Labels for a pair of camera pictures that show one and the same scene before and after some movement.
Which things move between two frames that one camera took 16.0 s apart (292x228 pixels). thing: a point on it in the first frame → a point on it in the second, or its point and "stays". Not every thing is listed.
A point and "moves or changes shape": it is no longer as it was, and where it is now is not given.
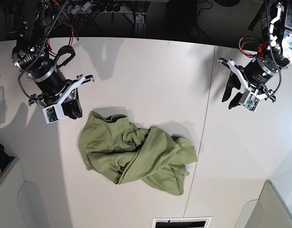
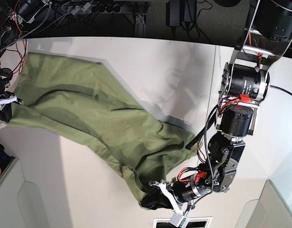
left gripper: [55, 89] → [0, 100]
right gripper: [254, 73] → [178, 192]
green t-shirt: [126, 152] moves or changes shape
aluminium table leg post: [140, 25] stays
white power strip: [95, 7] stays
